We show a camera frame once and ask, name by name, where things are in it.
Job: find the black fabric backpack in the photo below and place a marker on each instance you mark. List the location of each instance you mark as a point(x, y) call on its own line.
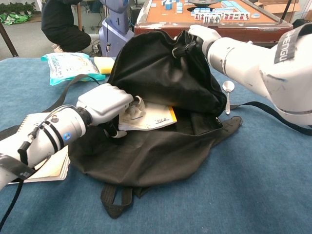
point(158, 73)

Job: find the person in black clothes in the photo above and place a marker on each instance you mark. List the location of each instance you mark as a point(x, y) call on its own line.
point(63, 26)

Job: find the green plastic snack wrapper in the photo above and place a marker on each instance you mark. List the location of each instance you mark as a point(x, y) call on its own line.
point(14, 19)

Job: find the silver metal spoon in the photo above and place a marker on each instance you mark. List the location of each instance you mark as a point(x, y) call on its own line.
point(228, 86)

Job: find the yellow sponge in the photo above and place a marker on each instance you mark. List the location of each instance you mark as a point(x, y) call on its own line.
point(103, 64)

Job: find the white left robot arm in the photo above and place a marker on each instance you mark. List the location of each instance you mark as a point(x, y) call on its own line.
point(48, 134)

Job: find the white blue mahjong tile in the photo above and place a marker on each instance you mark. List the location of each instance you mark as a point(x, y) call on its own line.
point(226, 16)
point(213, 17)
point(208, 17)
point(247, 16)
point(197, 17)
point(242, 16)
point(256, 15)
point(219, 17)
point(202, 17)
point(237, 16)
point(231, 16)

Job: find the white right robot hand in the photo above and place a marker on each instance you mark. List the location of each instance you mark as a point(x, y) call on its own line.
point(206, 35)

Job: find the wooden post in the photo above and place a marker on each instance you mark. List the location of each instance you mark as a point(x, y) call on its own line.
point(79, 17)

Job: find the blue table cloth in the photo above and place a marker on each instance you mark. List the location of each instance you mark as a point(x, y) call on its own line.
point(219, 190)

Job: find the thin black pole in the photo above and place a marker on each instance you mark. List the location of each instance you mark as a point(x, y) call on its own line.
point(287, 9)

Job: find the green plants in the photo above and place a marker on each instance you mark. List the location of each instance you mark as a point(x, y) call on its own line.
point(17, 8)

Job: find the dark tripod leg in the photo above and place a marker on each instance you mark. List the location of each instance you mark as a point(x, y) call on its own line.
point(8, 40)

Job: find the white yellow booklet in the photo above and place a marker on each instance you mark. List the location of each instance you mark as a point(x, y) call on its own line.
point(156, 117)

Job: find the teal wet wipes packet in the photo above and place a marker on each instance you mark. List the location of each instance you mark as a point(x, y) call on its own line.
point(68, 65)

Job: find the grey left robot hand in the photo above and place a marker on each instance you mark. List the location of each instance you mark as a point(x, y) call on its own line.
point(104, 102)

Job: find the purple robot stand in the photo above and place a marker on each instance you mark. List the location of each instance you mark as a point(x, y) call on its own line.
point(117, 34)

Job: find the black round dish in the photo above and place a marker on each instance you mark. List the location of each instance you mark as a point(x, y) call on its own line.
point(202, 3)

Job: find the brown mahjong table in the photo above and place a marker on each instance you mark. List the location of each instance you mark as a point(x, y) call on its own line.
point(158, 14)

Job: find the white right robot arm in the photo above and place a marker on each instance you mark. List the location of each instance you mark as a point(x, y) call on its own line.
point(256, 63)

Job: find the pale yellow spiral notebook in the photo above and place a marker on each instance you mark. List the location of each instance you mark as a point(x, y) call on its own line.
point(56, 168)

